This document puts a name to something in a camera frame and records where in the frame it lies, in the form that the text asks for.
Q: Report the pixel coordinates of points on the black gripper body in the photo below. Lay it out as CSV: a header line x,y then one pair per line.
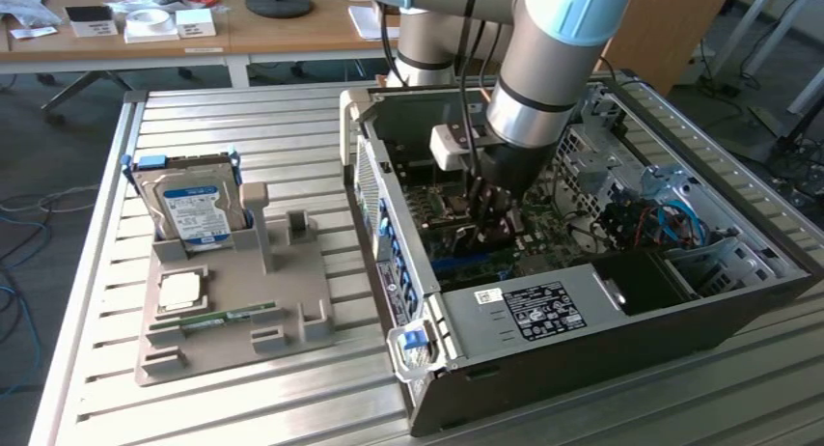
x,y
521,168

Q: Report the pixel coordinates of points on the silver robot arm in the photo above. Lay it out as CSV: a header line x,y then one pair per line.
x,y
546,55

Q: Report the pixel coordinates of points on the CPU socket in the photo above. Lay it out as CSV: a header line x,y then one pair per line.
x,y
450,204

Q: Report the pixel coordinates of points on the green motherboard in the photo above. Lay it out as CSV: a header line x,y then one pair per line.
x,y
546,224

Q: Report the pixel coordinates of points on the long PCIe expansion slot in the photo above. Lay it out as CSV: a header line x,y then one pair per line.
x,y
460,262

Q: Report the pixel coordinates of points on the perforated metal disk bay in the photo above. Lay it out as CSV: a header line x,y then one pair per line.
x,y
610,175

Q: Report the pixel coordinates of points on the grey power supply unit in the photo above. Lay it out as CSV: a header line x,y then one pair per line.
x,y
476,330

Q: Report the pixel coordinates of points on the blue case latch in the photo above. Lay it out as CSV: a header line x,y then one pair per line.
x,y
412,342

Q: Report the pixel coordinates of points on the black open PC case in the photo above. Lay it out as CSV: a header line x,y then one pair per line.
x,y
578,369

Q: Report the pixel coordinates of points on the white paper stack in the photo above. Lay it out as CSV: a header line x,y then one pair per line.
x,y
369,26

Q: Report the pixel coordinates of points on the silver disk bay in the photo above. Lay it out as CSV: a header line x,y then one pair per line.
x,y
740,267

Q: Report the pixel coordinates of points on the wooden cabinet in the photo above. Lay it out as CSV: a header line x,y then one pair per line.
x,y
682,21

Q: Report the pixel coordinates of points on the grey printed parts rack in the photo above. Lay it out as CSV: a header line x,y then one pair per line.
x,y
257,320

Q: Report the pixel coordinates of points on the hard disk in blue caddy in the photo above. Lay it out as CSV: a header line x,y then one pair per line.
x,y
193,209

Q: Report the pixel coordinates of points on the wooden desk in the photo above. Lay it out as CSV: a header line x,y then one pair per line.
x,y
289,36

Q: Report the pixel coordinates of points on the green RAM stick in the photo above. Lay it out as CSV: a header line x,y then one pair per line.
x,y
218,317

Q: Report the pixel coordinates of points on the silver CPU chip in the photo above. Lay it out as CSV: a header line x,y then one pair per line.
x,y
181,291

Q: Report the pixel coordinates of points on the black round lamp base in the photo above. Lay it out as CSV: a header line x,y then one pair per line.
x,y
280,4

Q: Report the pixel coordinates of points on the small white box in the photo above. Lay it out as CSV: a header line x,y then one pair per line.
x,y
194,23

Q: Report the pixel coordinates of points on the flat white box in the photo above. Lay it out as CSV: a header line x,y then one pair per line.
x,y
150,36

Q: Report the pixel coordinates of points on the white tape roll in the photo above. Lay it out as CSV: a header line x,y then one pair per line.
x,y
150,19

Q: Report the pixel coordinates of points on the crumpled clear plastic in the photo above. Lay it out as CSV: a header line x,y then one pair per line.
x,y
144,2

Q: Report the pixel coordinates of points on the white box with black top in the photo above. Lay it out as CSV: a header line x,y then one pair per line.
x,y
89,21

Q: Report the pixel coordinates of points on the white paper slip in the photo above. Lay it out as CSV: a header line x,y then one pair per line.
x,y
32,32

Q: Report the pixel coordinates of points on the clear plastic bag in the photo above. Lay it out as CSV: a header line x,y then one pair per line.
x,y
22,14

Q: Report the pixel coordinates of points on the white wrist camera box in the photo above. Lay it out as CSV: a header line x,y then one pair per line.
x,y
450,149

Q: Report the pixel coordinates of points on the white table frame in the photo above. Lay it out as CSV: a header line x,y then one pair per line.
x,y
808,91

